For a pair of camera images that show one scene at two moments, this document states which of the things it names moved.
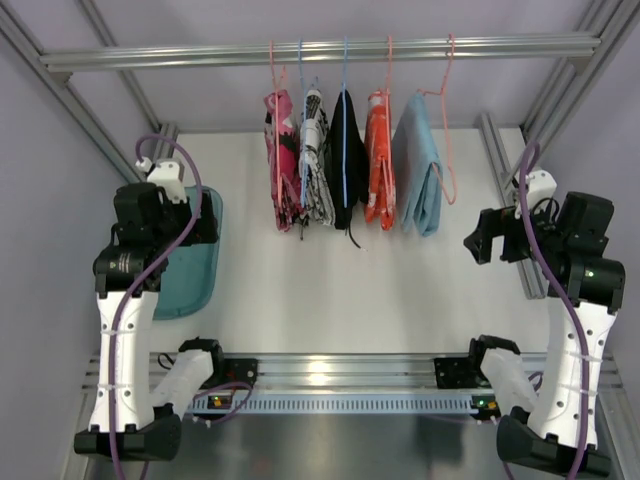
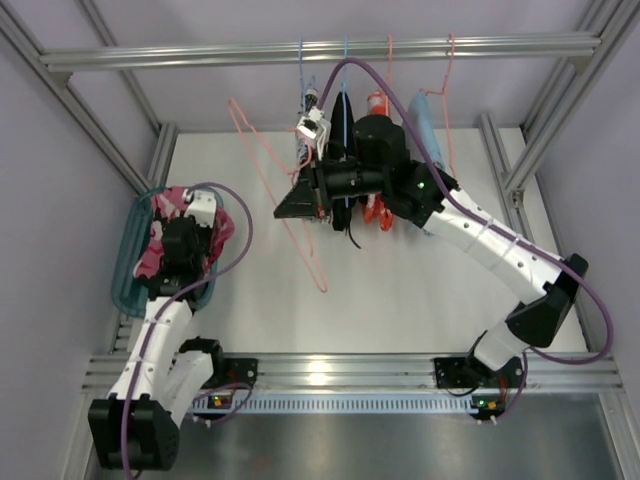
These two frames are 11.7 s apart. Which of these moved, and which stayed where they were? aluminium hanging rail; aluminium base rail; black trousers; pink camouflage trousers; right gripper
Moved: right gripper; pink camouflage trousers
Stayed: aluminium base rail; black trousers; aluminium hanging rail
